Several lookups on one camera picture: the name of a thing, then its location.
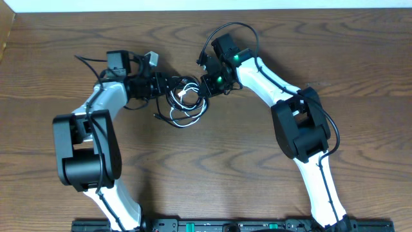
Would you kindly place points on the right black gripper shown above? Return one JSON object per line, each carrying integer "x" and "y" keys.
{"x": 210, "y": 91}

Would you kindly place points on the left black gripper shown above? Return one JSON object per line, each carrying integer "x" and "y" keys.
{"x": 160, "y": 86}

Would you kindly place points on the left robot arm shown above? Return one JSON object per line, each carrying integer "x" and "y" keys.
{"x": 86, "y": 147}

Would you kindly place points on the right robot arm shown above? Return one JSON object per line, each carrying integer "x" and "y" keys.
{"x": 302, "y": 127}

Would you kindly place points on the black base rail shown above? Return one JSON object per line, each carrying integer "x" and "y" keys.
{"x": 298, "y": 225}

